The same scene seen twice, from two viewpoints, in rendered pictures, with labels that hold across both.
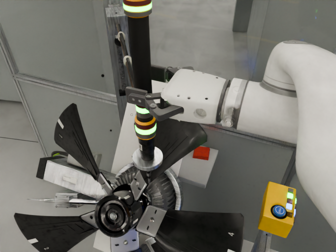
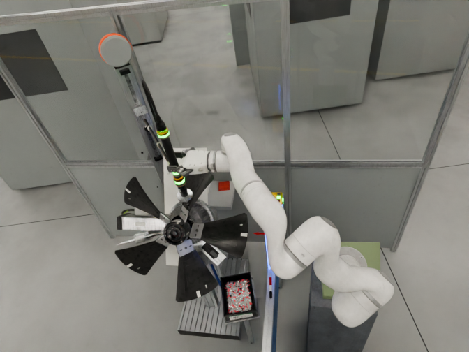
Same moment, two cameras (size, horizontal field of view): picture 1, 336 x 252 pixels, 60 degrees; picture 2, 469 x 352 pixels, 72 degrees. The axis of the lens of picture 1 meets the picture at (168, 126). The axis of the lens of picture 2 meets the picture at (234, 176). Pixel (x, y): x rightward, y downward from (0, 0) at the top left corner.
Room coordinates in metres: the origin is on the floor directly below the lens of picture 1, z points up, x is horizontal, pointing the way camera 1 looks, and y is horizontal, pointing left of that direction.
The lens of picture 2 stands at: (-0.58, -0.07, 2.49)
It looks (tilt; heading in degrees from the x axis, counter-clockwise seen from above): 44 degrees down; 353
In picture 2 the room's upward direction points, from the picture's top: 10 degrees counter-clockwise
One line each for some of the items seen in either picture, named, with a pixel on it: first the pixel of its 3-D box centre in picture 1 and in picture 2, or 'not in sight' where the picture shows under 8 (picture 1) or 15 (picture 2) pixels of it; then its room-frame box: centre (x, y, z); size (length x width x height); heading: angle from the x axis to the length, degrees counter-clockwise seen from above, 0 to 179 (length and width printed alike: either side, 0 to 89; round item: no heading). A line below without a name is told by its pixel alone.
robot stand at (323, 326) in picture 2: not in sight; (334, 318); (0.11, -0.59, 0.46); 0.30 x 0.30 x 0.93; 65
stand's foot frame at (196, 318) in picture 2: not in sight; (216, 294); (0.69, 0.10, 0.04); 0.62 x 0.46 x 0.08; 158
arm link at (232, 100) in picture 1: (233, 104); (213, 161); (0.40, -0.11, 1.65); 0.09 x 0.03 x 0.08; 158
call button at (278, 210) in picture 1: (279, 211); not in sight; (0.56, -0.38, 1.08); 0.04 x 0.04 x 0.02
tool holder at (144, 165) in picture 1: (146, 141); (181, 187); (0.47, 0.05, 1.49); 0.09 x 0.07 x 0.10; 13
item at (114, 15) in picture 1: (116, 20); (142, 115); (1.07, 0.19, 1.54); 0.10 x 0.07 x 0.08; 13
